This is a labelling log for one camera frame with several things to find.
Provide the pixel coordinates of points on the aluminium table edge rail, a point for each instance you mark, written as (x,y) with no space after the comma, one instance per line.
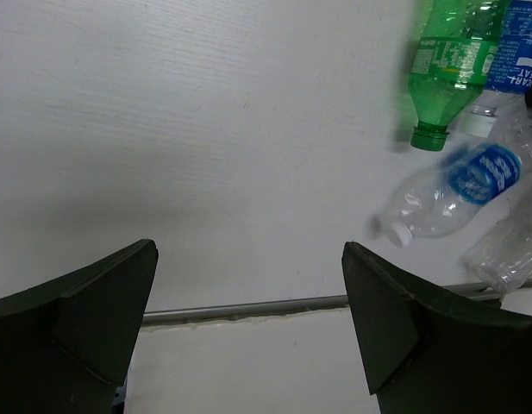
(234,312)

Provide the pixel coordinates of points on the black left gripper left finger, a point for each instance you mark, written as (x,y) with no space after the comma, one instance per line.
(66,345)

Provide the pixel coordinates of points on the blue label Pocari bottle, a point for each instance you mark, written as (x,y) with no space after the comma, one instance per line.
(510,75)

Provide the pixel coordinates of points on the clear Aquafina water bottle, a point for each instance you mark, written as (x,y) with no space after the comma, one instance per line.
(442,199)

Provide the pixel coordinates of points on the green plastic soda bottle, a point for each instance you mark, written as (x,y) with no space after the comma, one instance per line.
(451,65)

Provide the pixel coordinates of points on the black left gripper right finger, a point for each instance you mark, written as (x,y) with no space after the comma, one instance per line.
(426,349)

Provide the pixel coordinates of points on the clear unlabelled plastic bottle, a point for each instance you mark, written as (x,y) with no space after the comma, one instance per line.
(502,257)

